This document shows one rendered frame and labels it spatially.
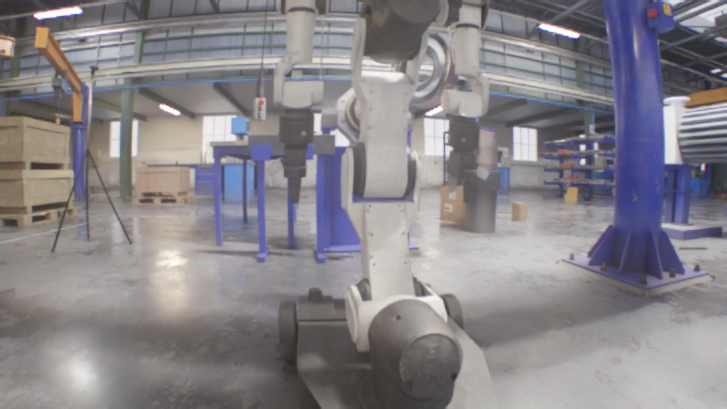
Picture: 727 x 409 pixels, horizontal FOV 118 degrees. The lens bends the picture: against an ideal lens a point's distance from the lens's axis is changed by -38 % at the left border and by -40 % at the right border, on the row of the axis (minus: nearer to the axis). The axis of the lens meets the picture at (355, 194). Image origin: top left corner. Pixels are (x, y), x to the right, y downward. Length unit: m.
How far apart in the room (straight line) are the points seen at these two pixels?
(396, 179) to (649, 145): 1.85
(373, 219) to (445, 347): 0.41
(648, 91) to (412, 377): 2.21
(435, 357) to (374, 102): 0.58
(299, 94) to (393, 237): 0.41
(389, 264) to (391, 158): 0.25
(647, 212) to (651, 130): 0.50
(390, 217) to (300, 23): 0.52
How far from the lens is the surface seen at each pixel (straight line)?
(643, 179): 2.35
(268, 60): 9.10
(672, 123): 4.49
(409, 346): 0.54
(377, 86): 0.83
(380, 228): 0.83
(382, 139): 0.83
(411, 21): 0.64
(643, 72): 2.45
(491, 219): 3.65
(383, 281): 0.78
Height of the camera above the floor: 0.60
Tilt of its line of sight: 3 degrees down
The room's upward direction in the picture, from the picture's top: straight up
